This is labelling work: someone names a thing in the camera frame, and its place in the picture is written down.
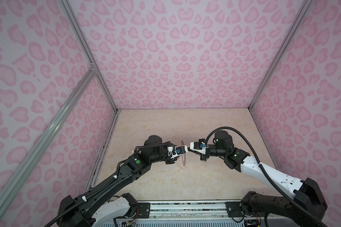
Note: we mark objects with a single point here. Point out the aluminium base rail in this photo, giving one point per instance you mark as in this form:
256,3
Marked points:
207,213

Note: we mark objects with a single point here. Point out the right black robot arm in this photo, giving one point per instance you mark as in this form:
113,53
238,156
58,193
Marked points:
300,200

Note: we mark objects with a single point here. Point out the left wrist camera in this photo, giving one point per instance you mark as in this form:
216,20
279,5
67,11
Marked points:
179,149

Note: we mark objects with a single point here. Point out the right corner aluminium post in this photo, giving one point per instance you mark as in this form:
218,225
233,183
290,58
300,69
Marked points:
291,32

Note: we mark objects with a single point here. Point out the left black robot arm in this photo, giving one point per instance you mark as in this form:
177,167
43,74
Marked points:
78,212

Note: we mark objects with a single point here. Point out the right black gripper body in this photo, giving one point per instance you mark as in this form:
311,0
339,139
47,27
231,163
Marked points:
203,157

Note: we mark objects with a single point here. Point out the left diagonal aluminium strut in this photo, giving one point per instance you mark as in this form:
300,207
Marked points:
19,177

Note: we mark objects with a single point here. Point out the perforated metal ring disc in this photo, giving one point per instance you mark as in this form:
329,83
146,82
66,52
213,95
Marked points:
183,156

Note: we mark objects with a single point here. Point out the left corner aluminium post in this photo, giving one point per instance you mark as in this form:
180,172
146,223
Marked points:
74,24

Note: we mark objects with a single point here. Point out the corner aluminium post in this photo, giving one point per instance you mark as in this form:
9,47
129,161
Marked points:
74,24
291,32

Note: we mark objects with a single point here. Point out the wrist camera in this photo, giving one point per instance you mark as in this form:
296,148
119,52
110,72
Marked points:
198,145
179,149

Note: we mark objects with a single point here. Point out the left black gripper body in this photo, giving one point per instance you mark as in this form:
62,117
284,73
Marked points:
170,161

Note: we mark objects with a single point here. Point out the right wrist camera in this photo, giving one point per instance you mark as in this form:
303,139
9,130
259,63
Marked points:
198,145

